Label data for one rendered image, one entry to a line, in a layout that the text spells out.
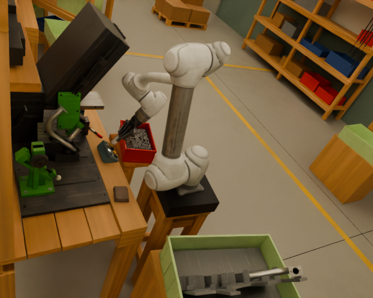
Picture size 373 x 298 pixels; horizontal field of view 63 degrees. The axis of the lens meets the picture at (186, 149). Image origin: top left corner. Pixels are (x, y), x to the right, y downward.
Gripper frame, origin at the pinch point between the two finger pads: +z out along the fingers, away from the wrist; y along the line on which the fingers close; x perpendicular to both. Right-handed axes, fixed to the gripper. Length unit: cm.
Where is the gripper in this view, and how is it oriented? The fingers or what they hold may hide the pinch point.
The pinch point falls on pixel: (116, 139)
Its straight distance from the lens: 197.2
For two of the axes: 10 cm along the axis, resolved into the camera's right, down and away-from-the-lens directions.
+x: -5.1, -3.7, -7.8
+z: -7.4, 6.5, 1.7
